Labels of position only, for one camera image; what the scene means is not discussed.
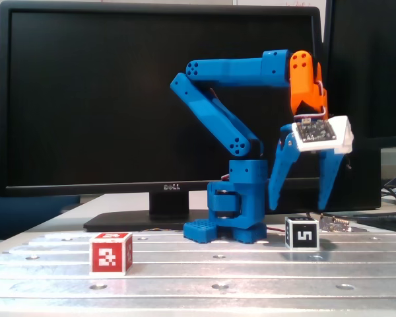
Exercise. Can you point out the black unbranded computer monitor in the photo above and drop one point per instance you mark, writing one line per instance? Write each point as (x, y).
(366, 66)

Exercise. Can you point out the black Dell computer monitor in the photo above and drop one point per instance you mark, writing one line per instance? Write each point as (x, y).
(85, 99)

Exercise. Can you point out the small camera circuit board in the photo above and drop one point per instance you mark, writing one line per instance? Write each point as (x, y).
(313, 132)

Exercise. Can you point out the black marker cube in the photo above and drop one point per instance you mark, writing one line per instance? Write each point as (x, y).
(303, 236)

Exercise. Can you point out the blue robot arm with base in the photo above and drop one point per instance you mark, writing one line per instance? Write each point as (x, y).
(224, 71)

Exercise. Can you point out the red marker cube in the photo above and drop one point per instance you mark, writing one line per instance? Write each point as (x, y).
(107, 257)

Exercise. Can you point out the small motor controller board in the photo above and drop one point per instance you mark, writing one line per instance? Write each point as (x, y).
(333, 225)

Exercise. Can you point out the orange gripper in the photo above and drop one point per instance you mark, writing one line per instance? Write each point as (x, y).
(286, 142)

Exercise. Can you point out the dark office chair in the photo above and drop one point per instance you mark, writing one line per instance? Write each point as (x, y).
(19, 204)

